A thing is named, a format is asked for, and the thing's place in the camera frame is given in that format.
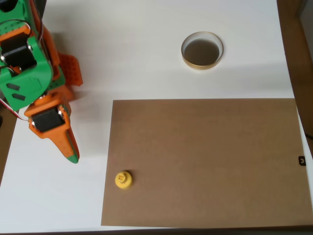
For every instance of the small yellow peg piece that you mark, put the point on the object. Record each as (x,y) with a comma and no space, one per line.
(123,181)

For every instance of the orange robot base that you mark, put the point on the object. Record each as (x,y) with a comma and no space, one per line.
(73,69)

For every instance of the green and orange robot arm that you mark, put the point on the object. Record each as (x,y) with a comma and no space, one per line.
(24,80)

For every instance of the round gold-rimmed dish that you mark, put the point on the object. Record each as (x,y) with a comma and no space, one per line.
(201,54)

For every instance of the brown rectangular board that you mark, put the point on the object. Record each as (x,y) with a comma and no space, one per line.
(207,159)

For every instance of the small black tag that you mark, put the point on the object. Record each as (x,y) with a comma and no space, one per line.
(302,160)

